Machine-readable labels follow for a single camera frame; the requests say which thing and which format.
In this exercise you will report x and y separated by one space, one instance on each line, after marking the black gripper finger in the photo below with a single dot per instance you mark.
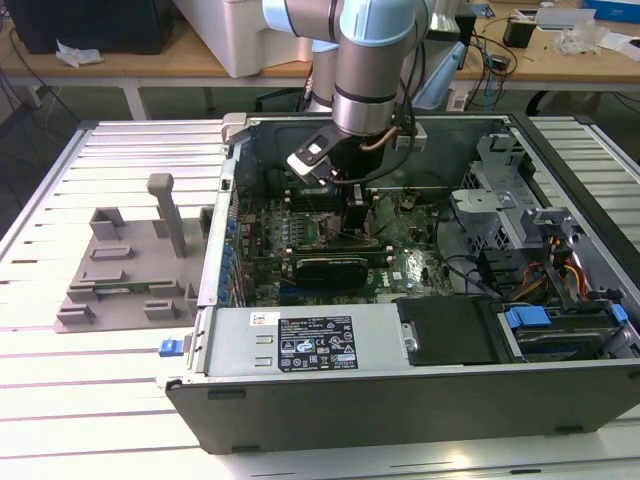
356 215

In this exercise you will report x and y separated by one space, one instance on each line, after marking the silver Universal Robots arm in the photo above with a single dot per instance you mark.
365 75

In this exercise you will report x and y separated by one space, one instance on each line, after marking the thin metal locking lever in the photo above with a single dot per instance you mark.
385 226
316 212

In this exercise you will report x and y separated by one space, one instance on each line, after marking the black graphics card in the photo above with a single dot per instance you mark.
330 274

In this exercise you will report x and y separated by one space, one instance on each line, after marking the green motherboard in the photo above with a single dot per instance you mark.
405 260

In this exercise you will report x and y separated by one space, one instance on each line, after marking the white power adapter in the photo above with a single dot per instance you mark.
459 101

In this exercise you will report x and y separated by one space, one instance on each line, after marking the metal drive cage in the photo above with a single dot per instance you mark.
500 220

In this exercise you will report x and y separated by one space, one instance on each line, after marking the black plastic shroud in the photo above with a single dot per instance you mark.
445 330

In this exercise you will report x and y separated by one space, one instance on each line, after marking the black plastic connector block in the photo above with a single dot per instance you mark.
500 272

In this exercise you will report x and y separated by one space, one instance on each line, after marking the white box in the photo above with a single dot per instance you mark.
250 35

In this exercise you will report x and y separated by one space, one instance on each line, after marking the black tower box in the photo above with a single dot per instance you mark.
469 29

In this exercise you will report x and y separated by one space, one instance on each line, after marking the silver power supply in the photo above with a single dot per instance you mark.
235 345

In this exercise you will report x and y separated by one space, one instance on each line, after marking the open black PC case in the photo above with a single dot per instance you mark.
350 415

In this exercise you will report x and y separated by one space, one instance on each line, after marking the hard disk in blue carrier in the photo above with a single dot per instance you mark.
527 318

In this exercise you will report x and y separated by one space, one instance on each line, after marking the grey parts rack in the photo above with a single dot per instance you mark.
145 250

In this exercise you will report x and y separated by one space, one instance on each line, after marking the blue case latch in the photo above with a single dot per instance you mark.
170 348

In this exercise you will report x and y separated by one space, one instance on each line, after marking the green RAM stick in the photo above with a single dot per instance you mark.
125 289

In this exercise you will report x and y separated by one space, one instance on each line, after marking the wooden desk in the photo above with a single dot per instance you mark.
130 67

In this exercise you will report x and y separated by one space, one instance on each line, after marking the flat grey box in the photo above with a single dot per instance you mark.
565 19

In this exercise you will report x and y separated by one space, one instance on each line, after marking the clear plastic bags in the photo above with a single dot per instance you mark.
580 39

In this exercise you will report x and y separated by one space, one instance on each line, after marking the blue plastic tab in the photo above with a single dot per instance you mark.
619 313

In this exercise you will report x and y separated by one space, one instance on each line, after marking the blue cardboard box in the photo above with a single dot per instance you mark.
612 10

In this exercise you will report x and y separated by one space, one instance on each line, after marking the crumpled white paper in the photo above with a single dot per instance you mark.
77 54

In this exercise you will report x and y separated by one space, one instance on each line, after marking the large black box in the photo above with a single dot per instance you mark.
85 25

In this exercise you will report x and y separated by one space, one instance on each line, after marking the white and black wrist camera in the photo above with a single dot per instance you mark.
310 157

